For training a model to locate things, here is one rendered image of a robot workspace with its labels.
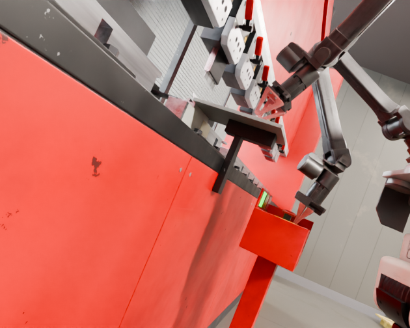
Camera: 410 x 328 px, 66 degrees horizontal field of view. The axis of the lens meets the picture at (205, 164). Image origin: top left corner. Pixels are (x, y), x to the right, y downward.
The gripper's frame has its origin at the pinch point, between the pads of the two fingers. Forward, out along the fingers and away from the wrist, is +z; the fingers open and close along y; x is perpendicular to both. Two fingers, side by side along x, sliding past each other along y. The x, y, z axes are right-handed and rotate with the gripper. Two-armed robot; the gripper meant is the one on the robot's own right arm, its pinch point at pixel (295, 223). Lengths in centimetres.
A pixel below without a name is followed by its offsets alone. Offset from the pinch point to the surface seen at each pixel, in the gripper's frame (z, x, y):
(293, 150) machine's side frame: -50, -196, 52
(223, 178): 1.3, 21.2, 21.4
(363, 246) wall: -22, -425, -71
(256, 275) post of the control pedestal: 19.0, 9.1, -0.6
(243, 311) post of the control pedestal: 29.4, 9.3, -3.8
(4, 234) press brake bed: 17, 82, 17
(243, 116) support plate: -15.5, 27.6, 24.9
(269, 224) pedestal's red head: 4.2, 15.8, 4.3
